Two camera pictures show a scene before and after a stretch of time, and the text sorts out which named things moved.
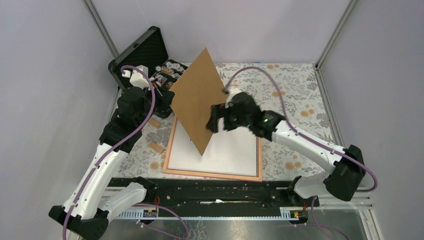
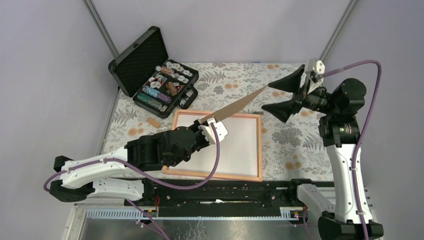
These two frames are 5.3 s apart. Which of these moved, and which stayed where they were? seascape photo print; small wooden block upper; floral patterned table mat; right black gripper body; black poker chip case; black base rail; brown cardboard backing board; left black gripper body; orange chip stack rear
Moved: brown cardboard backing board; left black gripper body; right black gripper body
Stayed: seascape photo print; black poker chip case; black base rail; orange chip stack rear; floral patterned table mat; small wooden block upper
